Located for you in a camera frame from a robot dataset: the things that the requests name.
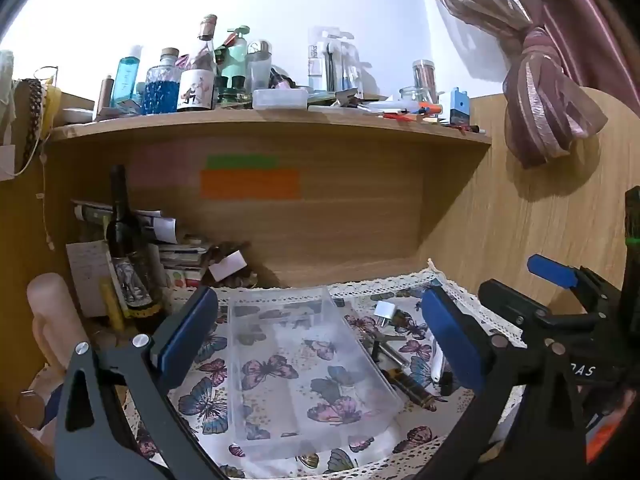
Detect blue beaded glass bottle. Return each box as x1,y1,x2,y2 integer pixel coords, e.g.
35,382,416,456
143,47,182,116

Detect metal cylinder tool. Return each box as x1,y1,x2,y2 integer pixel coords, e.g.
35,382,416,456
371,331,410,367

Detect white pillar candle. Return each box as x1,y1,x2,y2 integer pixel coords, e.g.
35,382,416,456
26,272,92,367

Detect blue liquid plastic bottle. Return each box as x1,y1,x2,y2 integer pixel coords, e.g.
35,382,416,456
110,44,144,109

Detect red cloth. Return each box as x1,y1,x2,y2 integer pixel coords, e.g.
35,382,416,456
582,400,640,467

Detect dark wine bottle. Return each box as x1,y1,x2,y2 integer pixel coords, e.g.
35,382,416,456
106,164,167,319

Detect white paper sheet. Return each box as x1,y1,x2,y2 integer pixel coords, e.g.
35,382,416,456
65,239,115,317

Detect glass jar of sticks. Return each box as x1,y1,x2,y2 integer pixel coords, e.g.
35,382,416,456
411,59,438,92

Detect small white cardboard box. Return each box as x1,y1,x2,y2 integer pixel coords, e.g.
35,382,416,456
208,251,247,282

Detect brown and gold pen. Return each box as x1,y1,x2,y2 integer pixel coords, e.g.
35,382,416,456
379,367,443,405

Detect clear packaged stationery packs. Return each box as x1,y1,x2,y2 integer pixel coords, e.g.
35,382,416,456
306,26,364,94

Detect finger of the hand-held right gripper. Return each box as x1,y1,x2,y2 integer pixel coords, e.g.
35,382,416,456
477,279,623,386
526,254,625,312

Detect green sticky note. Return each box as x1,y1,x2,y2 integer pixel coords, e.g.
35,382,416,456
206,154,278,171

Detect hanging patterned ribbon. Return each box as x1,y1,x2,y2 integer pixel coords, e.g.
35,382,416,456
14,66,62,177

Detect clear plastic storage box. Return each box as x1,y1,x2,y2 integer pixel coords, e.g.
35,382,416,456
227,286,404,462

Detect small bowl of shells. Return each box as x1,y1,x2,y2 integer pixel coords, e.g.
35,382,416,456
212,242,262,288

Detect butterfly printed lace tablecloth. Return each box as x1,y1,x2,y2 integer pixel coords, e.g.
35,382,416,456
122,259,528,480

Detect clear plastic tumbler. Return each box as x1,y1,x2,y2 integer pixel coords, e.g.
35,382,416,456
246,40,274,94

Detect clear corked bottle white label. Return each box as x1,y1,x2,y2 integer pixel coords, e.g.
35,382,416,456
176,13,218,112

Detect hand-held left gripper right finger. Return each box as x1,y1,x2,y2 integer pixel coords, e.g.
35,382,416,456
422,286,587,480

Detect orange sticky note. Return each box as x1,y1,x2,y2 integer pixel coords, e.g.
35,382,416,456
200,169,302,199

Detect wooden shelf board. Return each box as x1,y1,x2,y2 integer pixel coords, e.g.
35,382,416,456
49,108,494,147

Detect small brown bottle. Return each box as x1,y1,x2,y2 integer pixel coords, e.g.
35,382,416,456
97,75,114,112

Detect green pump bottle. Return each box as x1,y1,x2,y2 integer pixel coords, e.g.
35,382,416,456
219,25,252,92

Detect small empty glass jar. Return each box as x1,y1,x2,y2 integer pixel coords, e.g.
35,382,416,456
399,86,433,105

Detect pink striped curtain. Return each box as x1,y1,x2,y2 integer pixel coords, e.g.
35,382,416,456
410,0,640,170

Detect dark green ink bottle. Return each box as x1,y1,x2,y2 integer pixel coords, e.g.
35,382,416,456
217,75,249,109

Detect stack of books and magazines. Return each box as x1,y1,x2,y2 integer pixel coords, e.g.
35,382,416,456
142,209,217,288

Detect white knife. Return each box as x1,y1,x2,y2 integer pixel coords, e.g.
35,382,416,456
431,339,447,387

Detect clear lidded plastic container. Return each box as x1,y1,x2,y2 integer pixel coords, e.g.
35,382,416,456
251,88,309,110

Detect pile of pens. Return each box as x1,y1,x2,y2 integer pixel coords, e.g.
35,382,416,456
357,98,487,137

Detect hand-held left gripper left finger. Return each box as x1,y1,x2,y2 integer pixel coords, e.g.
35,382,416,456
54,285,228,480

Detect pink sticky note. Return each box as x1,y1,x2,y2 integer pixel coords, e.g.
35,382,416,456
128,147,202,187

